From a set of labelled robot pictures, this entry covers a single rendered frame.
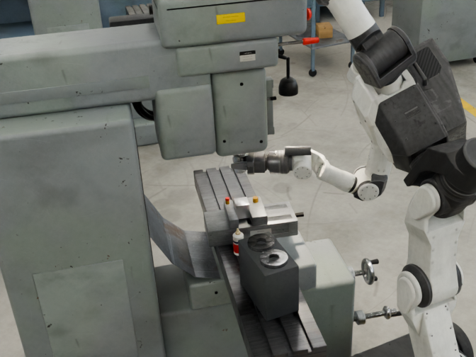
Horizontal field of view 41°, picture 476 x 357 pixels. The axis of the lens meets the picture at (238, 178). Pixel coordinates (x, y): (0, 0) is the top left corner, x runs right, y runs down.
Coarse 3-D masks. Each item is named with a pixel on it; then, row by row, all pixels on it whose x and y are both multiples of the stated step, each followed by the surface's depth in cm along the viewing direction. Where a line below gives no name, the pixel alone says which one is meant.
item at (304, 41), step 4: (296, 40) 210; (300, 40) 210; (304, 40) 210; (308, 40) 210; (312, 40) 210; (316, 40) 210; (280, 44) 209; (284, 44) 209; (288, 44) 209; (292, 44) 210; (296, 44) 210; (304, 44) 210; (308, 44) 211
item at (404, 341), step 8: (400, 336) 247; (408, 336) 246; (384, 344) 243; (392, 344) 243; (400, 344) 243; (408, 344) 243; (368, 352) 240; (376, 352) 240; (384, 352) 240; (392, 352) 239; (400, 352) 239; (408, 352) 239
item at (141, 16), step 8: (112, 16) 239; (120, 16) 239; (128, 16) 238; (136, 16) 238; (144, 16) 237; (152, 16) 237; (112, 24) 234; (120, 24) 234; (128, 24) 235; (136, 24) 236
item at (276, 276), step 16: (240, 240) 217; (256, 240) 216; (272, 240) 214; (240, 256) 219; (256, 256) 209; (272, 256) 208; (288, 256) 208; (240, 272) 224; (256, 272) 207; (272, 272) 202; (288, 272) 203; (256, 288) 211; (272, 288) 204; (288, 288) 207; (256, 304) 215; (272, 304) 207; (288, 304) 210
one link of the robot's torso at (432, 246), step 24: (432, 192) 183; (408, 216) 197; (432, 216) 197; (456, 216) 198; (408, 240) 206; (432, 240) 194; (456, 240) 199; (408, 264) 207; (432, 264) 198; (432, 288) 200; (456, 288) 204
